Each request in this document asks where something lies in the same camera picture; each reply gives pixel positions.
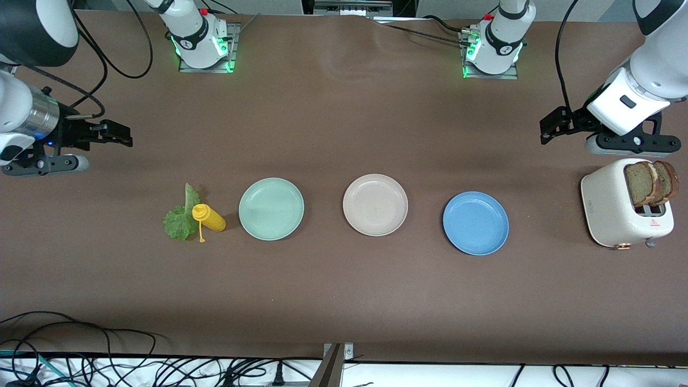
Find brown bread slice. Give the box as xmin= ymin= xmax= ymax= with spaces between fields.
xmin=623 ymin=161 xmax=661 ymax=209
xmin=653 ymin=160 xmax=680 ymax=205

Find green lettuce leaf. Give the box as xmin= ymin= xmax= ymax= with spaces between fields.
xmin=163 ymin=183 xmax=207 ymax=241

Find yellow mustard squeeze bottle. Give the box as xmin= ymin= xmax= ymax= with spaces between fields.
xmin=192 ymin=203 xmax=227 ymax=243

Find blue plate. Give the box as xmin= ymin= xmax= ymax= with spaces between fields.
xmin=442 ymin=191 xmax=510 ymax=256

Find mint green plate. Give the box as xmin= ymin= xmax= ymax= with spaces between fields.
xmin=238 ymin=177 xmax=305 ymax=241

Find beige plate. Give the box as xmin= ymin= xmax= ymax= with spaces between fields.
xmin=342 ymin=174 xmax=409 ymax=237

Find cream white toaster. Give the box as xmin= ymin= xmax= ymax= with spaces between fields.
xmin=580 ymin=158 xmax=675 ymax=250

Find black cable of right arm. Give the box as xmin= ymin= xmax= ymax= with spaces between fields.
xmin=21 ymin=0 xmax=154 ymax=119

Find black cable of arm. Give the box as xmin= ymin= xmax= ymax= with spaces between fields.
xmin=21 ymin=0 xmax=154 ymax=119
xmin=554 ymin=0 xmax=581 ymax=113

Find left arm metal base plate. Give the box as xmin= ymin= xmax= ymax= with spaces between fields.
xmin=463 ymin=30 xmax=519 ymax=80

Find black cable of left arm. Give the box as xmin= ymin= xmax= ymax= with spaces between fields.
xmin=554 ymin=0 xmax=581 ymax=113

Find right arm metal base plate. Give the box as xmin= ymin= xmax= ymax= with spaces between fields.
xmin=178 ymin=23 xmax=241 ymax=73

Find black cable to left base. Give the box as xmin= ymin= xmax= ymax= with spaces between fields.
xmin=374 ymin=15 xmax=476 ymax=46

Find long black looping cable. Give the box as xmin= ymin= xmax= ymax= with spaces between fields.
xmin=0 ymin=311 xmax=157 ymax=387

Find teal cable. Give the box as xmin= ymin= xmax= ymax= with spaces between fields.
xmin=0 ymin=349 xmax=70 ymax=387

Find dark metal frame equipment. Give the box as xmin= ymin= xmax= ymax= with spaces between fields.
xmin=301 ymin=0 xmax=417 ymax=19

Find thin black cables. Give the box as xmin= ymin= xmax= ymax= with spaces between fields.
xmin=508 ymin=364 xmax=608 ymax=387

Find tangled black cable bundle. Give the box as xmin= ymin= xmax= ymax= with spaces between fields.
xmin=70 ymin=355 xmax=323 ymax=387

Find grey metal bracket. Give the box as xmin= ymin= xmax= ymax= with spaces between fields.
xmin=309 ymin=342 xmax=355 ymax=387

